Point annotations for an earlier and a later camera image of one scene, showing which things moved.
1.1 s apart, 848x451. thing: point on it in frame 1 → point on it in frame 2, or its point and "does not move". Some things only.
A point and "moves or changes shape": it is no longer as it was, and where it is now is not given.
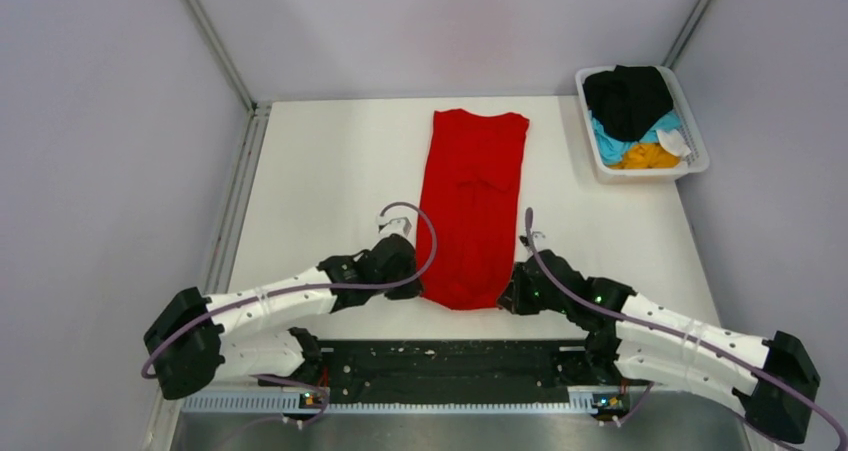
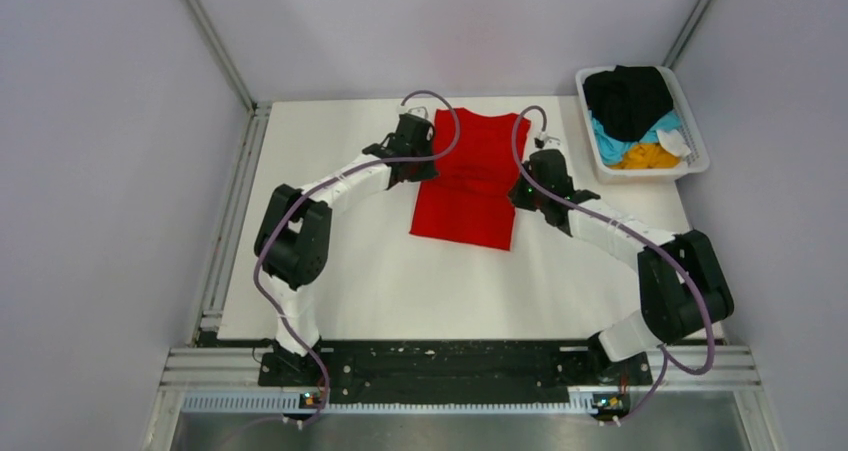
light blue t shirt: x=612 y=150 does not move
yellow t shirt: x=647 y=156 does not move
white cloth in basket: x=673 y=143 does not move
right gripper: x=513 y=298 → x=518 y=198
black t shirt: x=627 y=101 does not move
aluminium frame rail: x=162 y=428 does not move
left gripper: x=415 y=292 → x=428 y=172
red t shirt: x=472 y=193 moves or changes shape
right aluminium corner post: x=696 y=17 does not move
